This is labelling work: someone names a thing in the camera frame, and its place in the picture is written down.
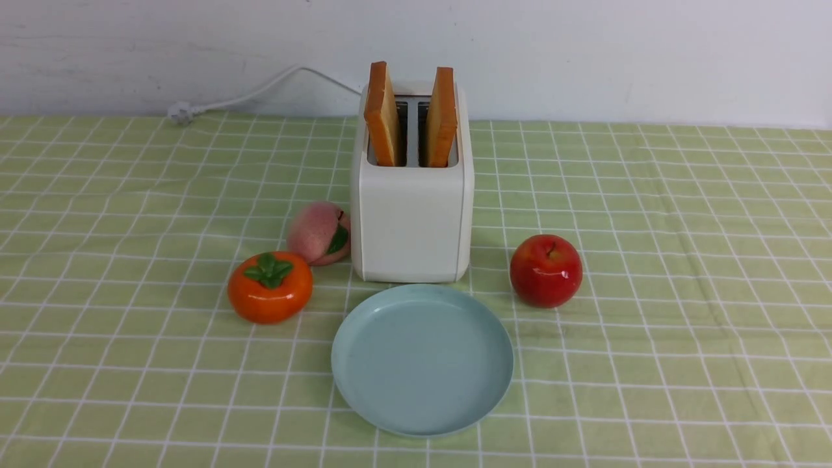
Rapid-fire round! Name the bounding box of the toast slice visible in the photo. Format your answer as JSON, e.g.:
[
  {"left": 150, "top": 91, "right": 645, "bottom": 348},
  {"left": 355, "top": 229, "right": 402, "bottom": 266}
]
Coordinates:
[
  {"left": 363, "top": 61, "right": 406, "bottom": 168},
  {"left": 425, "top": 66, "right": 458, "bottom": 168}
]

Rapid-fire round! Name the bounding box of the white two-slot toaster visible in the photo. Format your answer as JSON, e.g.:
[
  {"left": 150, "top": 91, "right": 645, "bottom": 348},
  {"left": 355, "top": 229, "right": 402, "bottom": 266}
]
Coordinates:
[{"left": 350, "top": 80, "right": 475, "bottom": 283}]

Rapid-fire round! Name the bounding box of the pink peach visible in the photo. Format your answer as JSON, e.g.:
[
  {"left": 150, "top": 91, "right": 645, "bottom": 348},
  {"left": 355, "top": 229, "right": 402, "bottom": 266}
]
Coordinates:
[{"left": 287, "top": 201, "right": 351, "bottom": 266}]

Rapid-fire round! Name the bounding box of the light blue round plate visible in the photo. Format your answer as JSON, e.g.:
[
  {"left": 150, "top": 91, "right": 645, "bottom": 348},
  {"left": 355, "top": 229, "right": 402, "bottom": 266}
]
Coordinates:
[{"left": 331, "top": 284, "right": 515, "bottom": 438}]

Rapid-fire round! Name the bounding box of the red apple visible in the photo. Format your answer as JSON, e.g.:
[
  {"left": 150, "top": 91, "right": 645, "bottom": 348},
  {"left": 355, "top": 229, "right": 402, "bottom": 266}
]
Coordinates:
[{"left": 509, "top": 234, "right": 584, "bottom": 309}]

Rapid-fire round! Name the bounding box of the orange persimmon with green leaf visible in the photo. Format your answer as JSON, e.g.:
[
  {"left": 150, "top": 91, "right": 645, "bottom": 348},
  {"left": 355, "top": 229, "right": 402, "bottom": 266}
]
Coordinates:
[{"left": 227, "top": 251, "right": 314, "bottom": 324}]

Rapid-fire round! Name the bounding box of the green checkered tablecloth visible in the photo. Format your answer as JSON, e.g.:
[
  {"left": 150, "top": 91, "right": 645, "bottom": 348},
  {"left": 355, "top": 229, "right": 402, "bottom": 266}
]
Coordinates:
[{"left": 1, "top": 113, "right": 831, "bottom": 467}]

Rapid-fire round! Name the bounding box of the white power cable with plug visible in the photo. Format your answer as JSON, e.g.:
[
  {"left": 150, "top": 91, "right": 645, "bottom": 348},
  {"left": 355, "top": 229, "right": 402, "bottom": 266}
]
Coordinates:
[{"left": 167, "top": 65, "right": 363, "bottom": 125}]

